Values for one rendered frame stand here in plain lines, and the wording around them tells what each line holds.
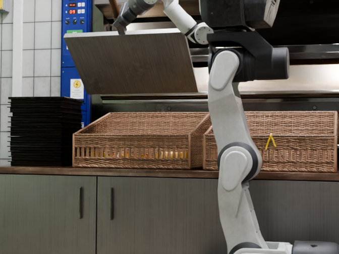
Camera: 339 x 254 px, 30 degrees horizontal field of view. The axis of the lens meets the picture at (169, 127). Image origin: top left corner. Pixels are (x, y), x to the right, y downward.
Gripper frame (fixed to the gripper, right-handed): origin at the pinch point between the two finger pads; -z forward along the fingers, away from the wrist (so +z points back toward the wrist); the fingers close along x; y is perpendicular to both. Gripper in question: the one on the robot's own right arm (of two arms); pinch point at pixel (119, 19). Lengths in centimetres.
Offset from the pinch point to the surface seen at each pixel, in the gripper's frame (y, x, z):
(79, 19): -4, 47, -56
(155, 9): -26, 48, -20
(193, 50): -51, 35, -14
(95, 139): -26, -30, -38
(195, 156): -63, -28, -11
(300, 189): -85, -50, 32
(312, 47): -85, 35, 34
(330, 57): -93, 32, 39
